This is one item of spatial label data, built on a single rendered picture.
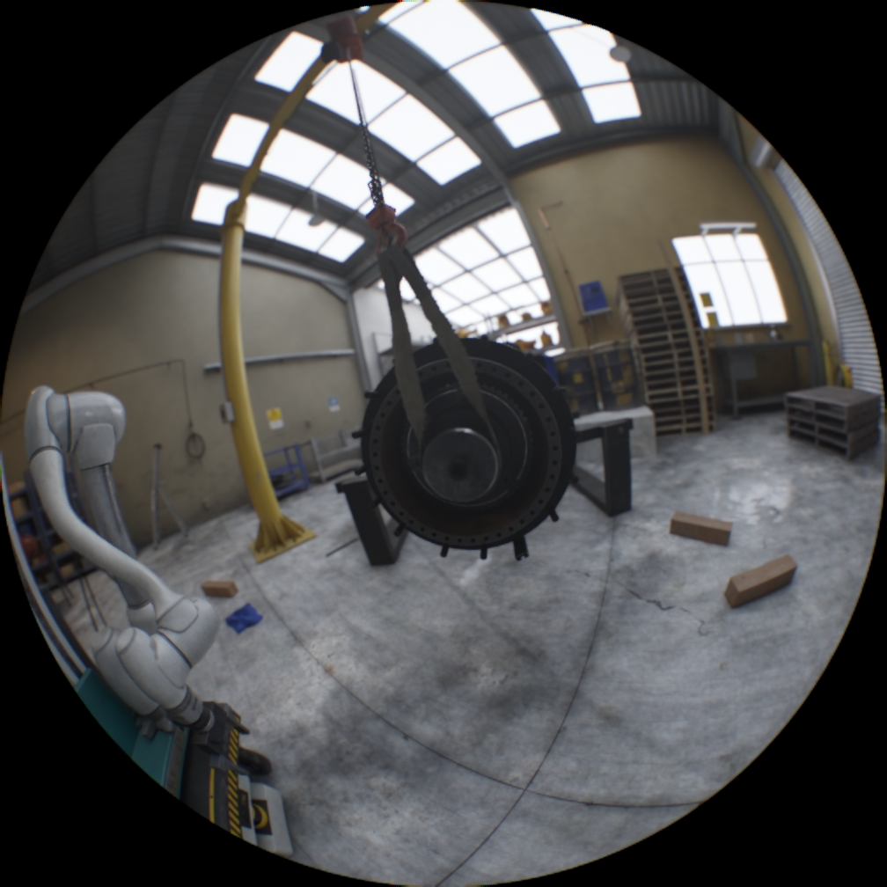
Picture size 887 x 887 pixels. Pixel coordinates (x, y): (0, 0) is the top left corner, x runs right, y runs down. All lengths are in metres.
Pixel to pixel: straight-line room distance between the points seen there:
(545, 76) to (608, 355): 5.25
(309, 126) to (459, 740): 7.04
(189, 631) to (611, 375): 3.85
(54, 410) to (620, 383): 4.07
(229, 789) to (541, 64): 7.09
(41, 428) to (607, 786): 1.51
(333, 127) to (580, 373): 6.10
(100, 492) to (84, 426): 0.16
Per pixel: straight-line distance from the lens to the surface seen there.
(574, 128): 6.83
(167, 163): 7.43
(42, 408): 0.81
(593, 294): 4.96
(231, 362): 3.03
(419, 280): 0.52
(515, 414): 0.62
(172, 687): 0.66
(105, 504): 0.84
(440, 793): 1.00
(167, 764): 0.95
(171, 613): 0.67
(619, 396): 3.62
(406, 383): 0.52
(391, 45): 5.86
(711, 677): 1.19
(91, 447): 0.81
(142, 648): 0.63
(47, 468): 0.75
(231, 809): 0.93
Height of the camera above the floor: 0.97
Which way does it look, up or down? 8 degrees down
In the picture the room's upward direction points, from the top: 13 degrees counter-clockwise
